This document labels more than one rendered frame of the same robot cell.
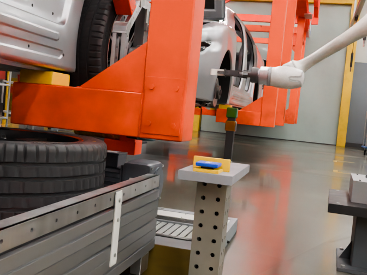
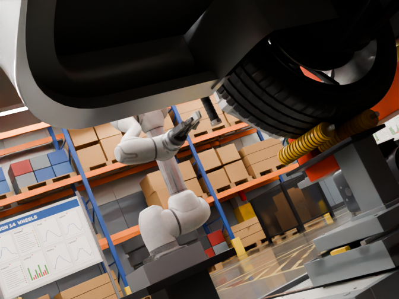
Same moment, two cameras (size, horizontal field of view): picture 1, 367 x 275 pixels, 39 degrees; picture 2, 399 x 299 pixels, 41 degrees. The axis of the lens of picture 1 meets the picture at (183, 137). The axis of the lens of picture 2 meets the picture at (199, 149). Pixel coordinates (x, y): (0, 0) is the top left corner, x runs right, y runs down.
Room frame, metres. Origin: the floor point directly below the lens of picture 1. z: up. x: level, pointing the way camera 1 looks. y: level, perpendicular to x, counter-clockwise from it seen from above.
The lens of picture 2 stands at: (4.04, 1.30, 0.32)
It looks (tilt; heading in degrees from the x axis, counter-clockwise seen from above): 11 degrees up; 225
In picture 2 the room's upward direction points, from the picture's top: 24 degrees counter-clockwise
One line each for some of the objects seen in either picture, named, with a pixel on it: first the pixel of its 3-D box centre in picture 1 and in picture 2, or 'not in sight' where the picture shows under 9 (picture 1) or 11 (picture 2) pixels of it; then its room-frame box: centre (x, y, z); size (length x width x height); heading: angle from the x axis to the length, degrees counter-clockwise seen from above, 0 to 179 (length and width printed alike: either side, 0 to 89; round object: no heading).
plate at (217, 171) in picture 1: (208, 169); not in sight; (1.59, -0.09, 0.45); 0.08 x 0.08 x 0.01; 76
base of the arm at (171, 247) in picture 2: not in sight; (161, 253); (2.33, -0.95, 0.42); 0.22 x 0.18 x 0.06; 166
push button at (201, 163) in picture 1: (208, 165); not in sight; (1.59, -0.09, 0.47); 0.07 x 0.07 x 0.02; 76
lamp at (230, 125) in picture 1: (230, 125); not in sight; (1.95, -0.18, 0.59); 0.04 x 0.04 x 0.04; 76
